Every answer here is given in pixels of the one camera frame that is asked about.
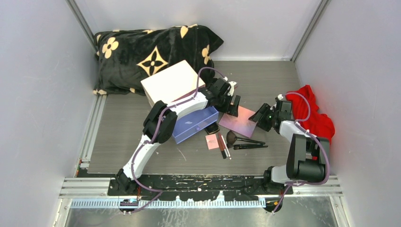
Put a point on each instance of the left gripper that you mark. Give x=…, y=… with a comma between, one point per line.
x=233, y=110

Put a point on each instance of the holographic pink palette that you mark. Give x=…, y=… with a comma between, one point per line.
x=240, y=124

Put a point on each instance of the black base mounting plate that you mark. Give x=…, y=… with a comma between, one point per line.
x=195, y=187

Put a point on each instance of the large powder brush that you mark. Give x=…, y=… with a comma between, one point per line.
x=231, y=138

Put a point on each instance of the black makeup brush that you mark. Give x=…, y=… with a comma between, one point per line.
x=249, y=146

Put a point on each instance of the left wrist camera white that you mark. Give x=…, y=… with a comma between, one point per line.
x=232, y=84

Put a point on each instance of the red cloth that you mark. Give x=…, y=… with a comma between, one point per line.
x=304, y=105

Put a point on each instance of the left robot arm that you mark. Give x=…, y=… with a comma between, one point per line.
x=159, y=126

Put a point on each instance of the white drawer organizer box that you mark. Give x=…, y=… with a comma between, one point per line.
x=171, y=84

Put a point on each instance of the black square compact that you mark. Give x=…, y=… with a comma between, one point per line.
x=212, y=128

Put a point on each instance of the small pink compact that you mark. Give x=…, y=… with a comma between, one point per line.
x=212, y=141

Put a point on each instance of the white makeup pencil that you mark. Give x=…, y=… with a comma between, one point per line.
x=225, y=147

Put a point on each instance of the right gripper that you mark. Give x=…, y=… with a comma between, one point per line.
x=264, y=109

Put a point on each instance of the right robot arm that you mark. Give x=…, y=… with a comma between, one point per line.
x=307, y=161

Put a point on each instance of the red makeup pencil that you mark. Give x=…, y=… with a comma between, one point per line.
x=221, y=147

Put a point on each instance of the black floral plush blanket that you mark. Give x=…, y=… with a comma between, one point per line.
x=126, y=57

